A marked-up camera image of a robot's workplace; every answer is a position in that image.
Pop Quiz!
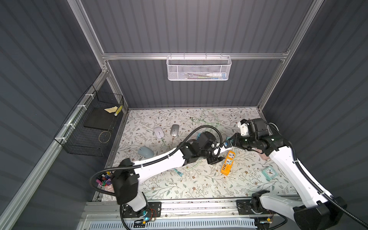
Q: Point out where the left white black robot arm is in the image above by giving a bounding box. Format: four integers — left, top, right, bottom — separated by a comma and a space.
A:
89, 125, 232, 213

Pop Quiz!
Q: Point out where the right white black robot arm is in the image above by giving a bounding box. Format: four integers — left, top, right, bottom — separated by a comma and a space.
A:
230, 118, 368, 230

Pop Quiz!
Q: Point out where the pink pen cup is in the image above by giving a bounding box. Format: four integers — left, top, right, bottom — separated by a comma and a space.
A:
95, 171, 114, 193

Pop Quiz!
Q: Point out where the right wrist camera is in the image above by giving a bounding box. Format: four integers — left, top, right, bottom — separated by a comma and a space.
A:
237, 119, 250, 137

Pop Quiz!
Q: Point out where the orange power strip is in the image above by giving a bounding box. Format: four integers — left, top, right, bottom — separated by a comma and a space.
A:
220, 150, 236, 176

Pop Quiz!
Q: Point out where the black notebook in basket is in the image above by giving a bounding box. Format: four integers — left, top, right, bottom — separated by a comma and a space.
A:
83, 108, 117, 131

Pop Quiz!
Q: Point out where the silver grey wireless mouse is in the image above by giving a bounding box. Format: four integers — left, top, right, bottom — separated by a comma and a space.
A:
170, 124, 179, 137

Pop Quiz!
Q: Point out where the white wireless mouse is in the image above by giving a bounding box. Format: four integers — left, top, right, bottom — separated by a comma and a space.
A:
153, 126, 164, 139

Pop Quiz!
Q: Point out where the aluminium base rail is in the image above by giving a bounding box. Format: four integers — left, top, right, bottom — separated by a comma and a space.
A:
80, 197, 250, 221

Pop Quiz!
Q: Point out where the teal alarm clock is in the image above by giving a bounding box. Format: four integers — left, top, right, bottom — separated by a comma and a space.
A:
262, 166, 278, 181

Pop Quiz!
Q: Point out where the white wire mesh basket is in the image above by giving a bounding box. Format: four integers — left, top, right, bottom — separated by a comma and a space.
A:
166, 55, 232, 81

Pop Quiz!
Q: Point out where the light blue wireless mouse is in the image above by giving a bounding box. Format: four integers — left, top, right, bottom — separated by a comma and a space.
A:
138, 146, 154, 159

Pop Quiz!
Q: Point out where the pink power strip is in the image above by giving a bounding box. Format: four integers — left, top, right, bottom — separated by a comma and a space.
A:
256, 149, 270, 161

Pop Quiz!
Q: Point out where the yellow sticky note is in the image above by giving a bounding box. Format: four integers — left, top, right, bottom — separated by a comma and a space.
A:
104, 106, 118, 113

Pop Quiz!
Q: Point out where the black wire wall basket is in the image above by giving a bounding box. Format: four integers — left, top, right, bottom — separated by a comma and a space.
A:
54, 87, 124, 157

